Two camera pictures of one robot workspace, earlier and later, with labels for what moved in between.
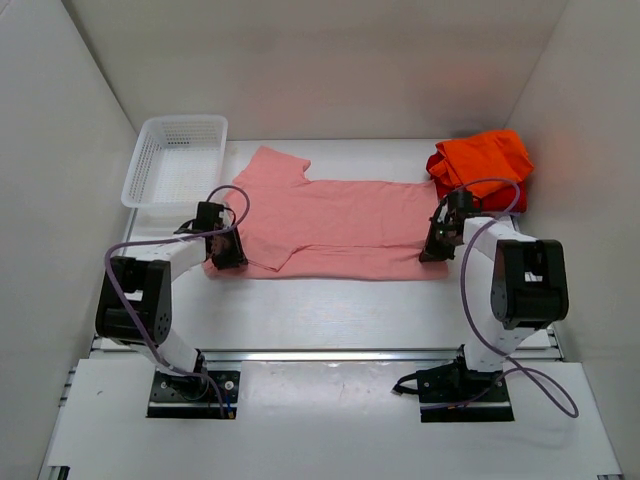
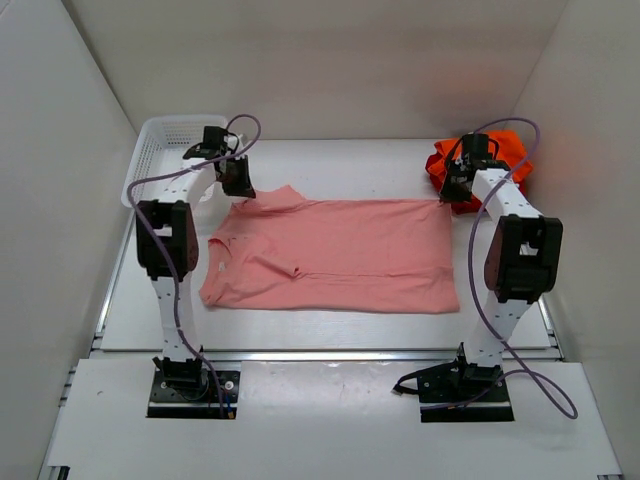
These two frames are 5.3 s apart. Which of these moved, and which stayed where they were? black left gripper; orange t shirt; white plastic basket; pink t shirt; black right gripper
Moved: pink t shirt; black right gripper; black left gripper
Stayed: white plastic basket; orange t shirt
